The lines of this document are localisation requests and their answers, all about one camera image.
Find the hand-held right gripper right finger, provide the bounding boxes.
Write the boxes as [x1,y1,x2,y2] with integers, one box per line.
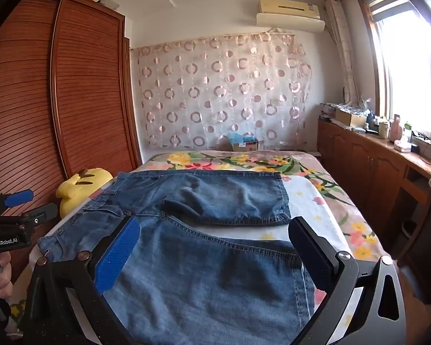
[288,216,407,345]

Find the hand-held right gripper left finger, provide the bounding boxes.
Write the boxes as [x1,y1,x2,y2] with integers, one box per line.
[17,216,141,345]

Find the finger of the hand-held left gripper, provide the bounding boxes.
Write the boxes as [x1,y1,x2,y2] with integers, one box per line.
[0,189,35,210]
[23,203,60,225]

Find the blue denim pants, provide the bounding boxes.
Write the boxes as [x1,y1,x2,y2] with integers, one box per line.
[37,170,317,345]

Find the yellow plush toy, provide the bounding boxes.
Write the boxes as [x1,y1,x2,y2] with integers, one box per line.
[55,167,114,218]

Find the white floral bed sheet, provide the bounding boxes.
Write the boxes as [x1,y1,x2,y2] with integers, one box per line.
[3,174,389,345]

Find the long wooden cabinet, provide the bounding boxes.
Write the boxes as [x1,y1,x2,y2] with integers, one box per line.
[317,118,431,295]

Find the wooden headboard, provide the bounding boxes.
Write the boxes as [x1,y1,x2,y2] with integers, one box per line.
[0,0,143,295]

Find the small cardboard box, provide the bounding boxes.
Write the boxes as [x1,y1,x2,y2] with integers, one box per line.
[232,140,259,152]

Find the floral bed quilt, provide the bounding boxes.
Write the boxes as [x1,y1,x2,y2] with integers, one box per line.
[134,150,356,207]

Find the open cardboard box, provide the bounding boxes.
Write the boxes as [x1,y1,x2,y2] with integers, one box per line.
[335,108,368,128]

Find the pink bottle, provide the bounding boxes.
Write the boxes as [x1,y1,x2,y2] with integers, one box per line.
[388,114,403,143]

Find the pile of patterned cloth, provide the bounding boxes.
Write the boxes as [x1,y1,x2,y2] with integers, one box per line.
[319,100,373,116]

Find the sheer circle-pattern curtain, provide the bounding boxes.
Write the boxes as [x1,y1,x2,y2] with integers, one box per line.
[130,30,314,149]

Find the wooden framed window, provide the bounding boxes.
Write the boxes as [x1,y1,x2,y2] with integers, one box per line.
[357,0,431,145]

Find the beige window curtain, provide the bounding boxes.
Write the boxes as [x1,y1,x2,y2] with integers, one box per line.
[325,0,362,106]

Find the wall air conditioner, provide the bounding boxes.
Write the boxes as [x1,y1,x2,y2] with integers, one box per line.
[256,0,326,32]

